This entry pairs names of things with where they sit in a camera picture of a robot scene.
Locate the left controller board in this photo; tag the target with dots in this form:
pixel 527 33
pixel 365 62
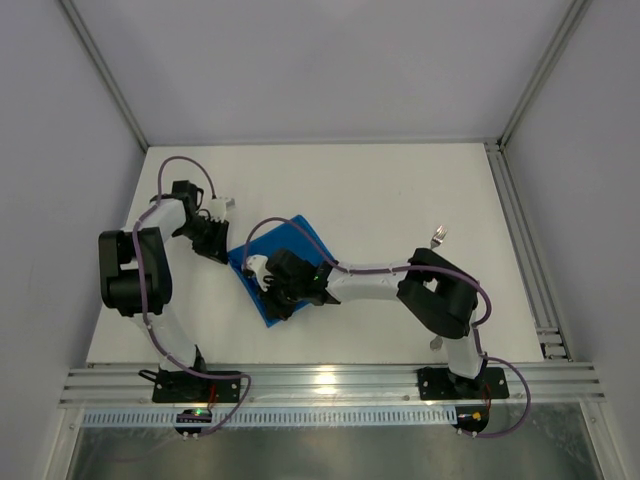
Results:
pixel 191 423

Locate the silver table knife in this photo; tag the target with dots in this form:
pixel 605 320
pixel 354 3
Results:
pixel 436 344

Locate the left aluminium frame post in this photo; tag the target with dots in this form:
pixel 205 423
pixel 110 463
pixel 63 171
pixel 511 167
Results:
pixel 81 31

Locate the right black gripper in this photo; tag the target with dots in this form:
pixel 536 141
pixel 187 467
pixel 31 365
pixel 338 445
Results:
pixel 276 288

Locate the right aluminium frame post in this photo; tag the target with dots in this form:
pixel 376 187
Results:
pixel 566 28

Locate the aluminium front rail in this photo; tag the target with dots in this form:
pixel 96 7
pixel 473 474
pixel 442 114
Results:
pixel 119 385

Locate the aluminium frame post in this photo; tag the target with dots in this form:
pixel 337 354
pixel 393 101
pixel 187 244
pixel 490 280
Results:
pixel 81 31
pixel 566 28

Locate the slotted grey cable duct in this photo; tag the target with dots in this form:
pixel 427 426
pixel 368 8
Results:
pixel 247 417

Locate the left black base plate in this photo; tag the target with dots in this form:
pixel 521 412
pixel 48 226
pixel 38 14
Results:
pixel 182 387

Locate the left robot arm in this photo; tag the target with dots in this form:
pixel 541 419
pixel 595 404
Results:
pixel 135 276

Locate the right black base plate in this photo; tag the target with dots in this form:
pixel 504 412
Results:
pixel 439 383

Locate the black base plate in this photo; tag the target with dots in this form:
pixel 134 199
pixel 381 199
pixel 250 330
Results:
pixel 182 387
pixel 439 383

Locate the right aluminium side rail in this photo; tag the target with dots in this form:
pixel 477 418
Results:
pixel 545 311

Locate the controller board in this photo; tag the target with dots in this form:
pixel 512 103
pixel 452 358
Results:
pixel 191 423
pixel 470 421

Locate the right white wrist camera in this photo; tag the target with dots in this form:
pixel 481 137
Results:
pixel 256 266

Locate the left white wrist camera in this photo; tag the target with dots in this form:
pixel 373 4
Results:
pixel 220 208

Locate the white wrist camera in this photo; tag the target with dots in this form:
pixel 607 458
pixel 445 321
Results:
pixel 256 266
pixel 220 208

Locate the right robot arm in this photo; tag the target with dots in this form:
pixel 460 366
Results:
pixel 440 296

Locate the blue satin napkin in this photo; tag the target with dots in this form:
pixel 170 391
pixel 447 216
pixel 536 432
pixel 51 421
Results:
pixel 296 235

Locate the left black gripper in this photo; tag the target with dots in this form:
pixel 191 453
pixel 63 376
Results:
pixel 212 242

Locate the right controller board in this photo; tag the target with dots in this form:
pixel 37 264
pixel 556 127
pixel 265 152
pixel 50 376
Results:
pixel 470 421

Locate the silver fork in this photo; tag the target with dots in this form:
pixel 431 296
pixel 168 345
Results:
pixel 438 237

